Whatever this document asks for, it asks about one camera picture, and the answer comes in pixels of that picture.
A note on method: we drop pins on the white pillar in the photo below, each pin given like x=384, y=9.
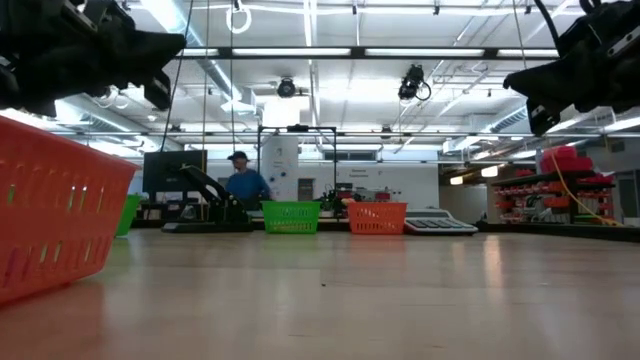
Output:
x=280, y=160

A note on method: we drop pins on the grey desk calculator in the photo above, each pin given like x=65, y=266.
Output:
x=435, y=222

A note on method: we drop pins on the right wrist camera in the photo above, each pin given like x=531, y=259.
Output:
x=542, y=120

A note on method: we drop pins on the person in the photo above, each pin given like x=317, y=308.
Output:
x=247, y=182

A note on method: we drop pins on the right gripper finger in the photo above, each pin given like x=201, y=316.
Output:
x=545, y=82

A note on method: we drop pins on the orange plastic basket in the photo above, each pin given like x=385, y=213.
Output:
x=377, y=217
x=55, y=210

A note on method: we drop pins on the green plastic basket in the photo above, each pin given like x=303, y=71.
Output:
x=127, y=215
x=291, y=217

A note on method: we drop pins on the shelf with red bins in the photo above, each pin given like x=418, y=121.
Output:
x=550, y=195

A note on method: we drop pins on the black ceiling camera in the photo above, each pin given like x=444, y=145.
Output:
x=412, y=80
x=286, y=88

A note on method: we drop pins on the black monitor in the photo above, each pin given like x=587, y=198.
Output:
x=165, y=172

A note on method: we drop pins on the black overhead frame bar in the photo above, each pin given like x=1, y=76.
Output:
x=357, y=52

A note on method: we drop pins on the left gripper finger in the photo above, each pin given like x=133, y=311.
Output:
x=150, y=50

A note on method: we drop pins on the black background robot arm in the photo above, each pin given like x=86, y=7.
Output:
x=332, y=202

